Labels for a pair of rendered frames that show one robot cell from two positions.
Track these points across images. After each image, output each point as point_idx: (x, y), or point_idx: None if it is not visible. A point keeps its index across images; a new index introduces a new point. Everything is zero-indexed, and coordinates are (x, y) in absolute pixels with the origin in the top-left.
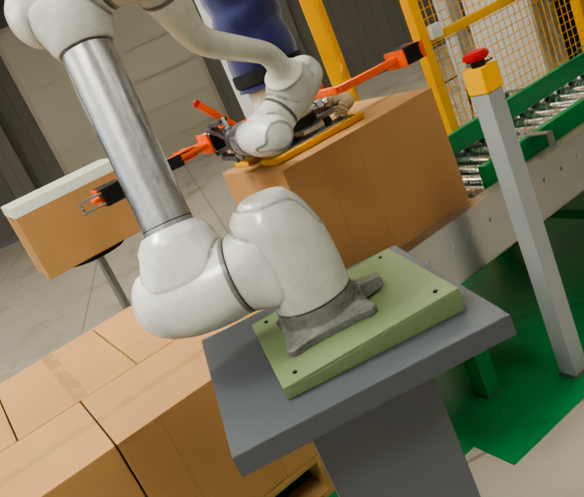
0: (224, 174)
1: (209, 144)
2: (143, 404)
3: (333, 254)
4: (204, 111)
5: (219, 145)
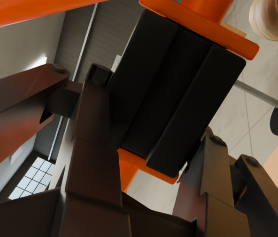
0: None
1: (127, 162)
2: None
3: None
4: (34, 16)
5: (168, 150)
